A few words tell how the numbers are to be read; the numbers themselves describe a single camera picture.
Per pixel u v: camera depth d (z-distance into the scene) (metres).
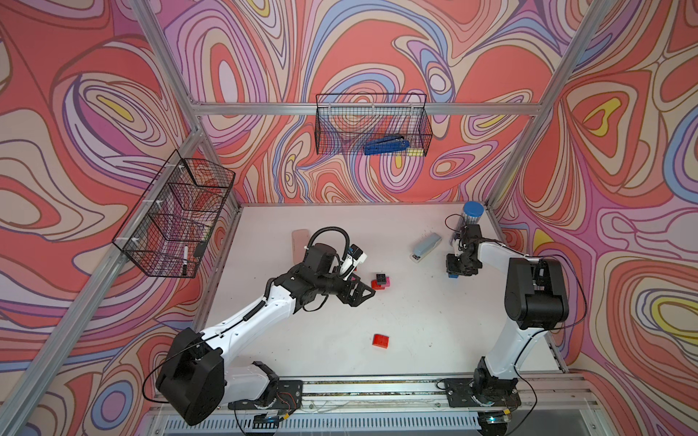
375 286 0.93
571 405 0.73
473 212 0.91
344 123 0.95
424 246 1.01
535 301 0.51
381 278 0.91
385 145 0.82
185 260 0.73
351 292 0.68
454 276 0.95
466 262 0.82
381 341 0.82
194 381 0.40
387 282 0.92
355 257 0.69
